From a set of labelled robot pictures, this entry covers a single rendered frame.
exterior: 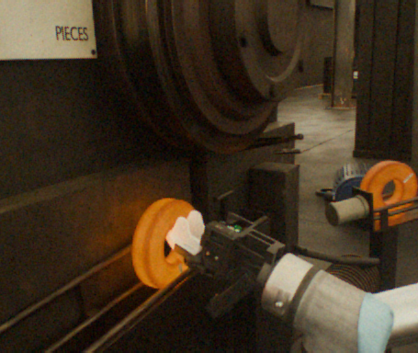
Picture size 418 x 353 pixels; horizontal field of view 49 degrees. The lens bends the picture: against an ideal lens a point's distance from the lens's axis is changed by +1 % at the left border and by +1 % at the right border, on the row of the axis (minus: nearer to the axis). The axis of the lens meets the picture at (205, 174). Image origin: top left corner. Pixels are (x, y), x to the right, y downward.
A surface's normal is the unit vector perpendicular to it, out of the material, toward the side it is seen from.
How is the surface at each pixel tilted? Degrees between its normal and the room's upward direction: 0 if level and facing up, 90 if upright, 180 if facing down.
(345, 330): 75
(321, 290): 39
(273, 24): 90
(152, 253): 88
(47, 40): 90
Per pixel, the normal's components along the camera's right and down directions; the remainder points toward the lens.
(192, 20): -0.14, 0.30
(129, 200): 0.82, 0.11
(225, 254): -0.57, 0.23
